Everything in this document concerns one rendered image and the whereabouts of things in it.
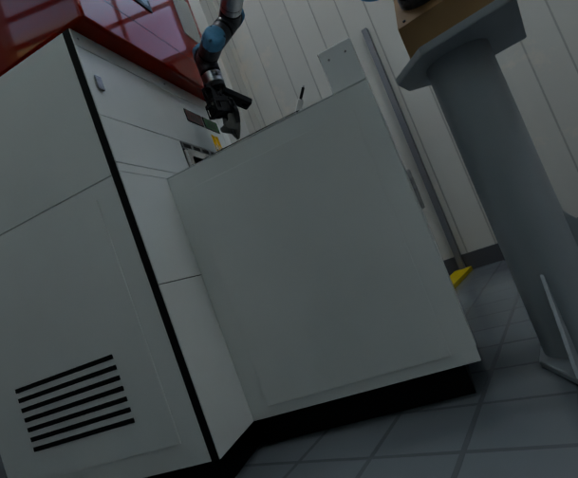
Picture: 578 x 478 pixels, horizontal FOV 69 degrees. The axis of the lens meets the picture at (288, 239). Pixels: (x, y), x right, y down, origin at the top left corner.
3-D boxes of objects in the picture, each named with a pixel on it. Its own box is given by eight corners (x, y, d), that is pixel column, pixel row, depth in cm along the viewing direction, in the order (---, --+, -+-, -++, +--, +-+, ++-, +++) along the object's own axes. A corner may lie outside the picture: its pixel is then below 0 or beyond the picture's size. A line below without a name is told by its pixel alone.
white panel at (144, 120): (111, 174, 106) (62, 32, 110) (245, 194, 184) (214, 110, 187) (121, 170, 105) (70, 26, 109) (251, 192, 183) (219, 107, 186)
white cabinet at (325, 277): (263, 450, 118) (166, 179, 124) (335, 350, 209) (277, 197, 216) (502, 393, 98) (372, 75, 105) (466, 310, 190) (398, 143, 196)
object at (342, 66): (335, 101, 114) (317, 53, 115) (364, 138, 166) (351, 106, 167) (368, 83, 111) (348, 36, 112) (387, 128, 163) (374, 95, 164)
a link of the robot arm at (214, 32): (215, 12, 143) (209, 33, 153) (198, 34, 138) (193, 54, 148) (235, 27, 144) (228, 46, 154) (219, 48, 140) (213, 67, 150)
